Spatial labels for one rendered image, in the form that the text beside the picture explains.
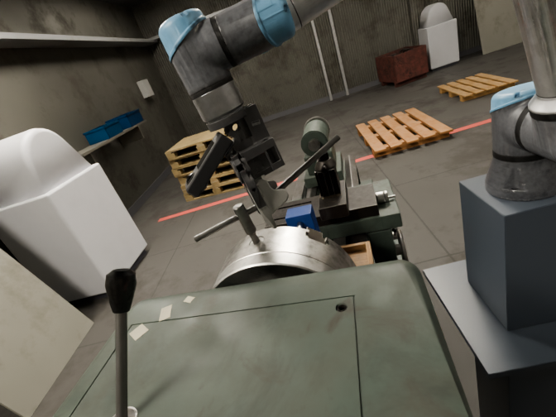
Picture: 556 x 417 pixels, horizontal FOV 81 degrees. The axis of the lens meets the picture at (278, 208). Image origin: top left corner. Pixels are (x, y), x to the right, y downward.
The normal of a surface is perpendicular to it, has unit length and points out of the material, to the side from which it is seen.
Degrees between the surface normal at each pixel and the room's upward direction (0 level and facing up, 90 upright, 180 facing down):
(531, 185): 72
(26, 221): 90
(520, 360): 0
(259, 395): 0
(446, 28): 90
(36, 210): 90
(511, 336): 0
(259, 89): 90
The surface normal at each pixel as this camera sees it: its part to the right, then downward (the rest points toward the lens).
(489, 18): -0.08, 0.23
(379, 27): 0.00, 0.44
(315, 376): -0.31, -0.85
